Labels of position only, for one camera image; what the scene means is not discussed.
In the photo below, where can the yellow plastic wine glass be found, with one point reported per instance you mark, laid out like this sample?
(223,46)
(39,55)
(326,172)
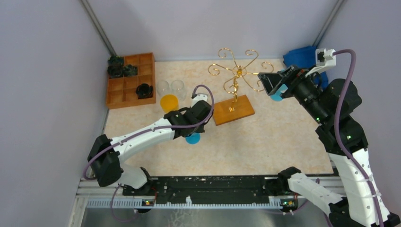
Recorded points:
(169,103)

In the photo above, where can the blue cloth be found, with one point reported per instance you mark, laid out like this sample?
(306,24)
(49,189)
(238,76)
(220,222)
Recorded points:
(305,58)

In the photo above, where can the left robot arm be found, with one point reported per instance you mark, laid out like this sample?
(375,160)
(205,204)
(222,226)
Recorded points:
(108,155)

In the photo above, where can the gold wire glass rack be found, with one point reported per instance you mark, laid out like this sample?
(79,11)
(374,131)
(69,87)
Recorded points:
(237,107)

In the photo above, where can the orange compartment tray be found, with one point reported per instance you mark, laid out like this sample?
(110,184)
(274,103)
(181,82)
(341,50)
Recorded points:
(114,99)

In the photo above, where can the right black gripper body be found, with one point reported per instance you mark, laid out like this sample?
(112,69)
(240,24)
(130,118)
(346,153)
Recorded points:
(288,83)

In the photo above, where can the black mounting base rail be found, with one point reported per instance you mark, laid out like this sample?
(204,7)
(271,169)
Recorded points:
(219,190)

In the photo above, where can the black parts in tray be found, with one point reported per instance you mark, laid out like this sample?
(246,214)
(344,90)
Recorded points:
(132,75)

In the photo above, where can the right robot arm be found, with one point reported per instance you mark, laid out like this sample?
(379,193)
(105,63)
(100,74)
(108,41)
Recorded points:
(346,144)

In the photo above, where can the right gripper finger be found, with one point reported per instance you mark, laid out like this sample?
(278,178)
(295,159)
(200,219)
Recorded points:
(277,76)
(273,85)

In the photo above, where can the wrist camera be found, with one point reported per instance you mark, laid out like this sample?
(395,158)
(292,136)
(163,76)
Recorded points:
(198,97)
(324,60)

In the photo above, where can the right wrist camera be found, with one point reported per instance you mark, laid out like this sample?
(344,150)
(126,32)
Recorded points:
(324,60)

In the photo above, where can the clear ribbed wine glass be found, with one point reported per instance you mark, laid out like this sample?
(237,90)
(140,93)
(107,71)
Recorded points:
(163,88)

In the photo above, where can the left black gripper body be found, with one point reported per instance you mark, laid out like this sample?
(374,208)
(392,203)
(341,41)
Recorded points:
(187,129)

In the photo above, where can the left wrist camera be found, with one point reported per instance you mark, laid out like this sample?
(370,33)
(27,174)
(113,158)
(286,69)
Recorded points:
(198,97)

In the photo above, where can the blue plastic wine glass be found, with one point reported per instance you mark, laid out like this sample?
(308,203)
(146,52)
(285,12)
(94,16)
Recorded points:
(276,96)

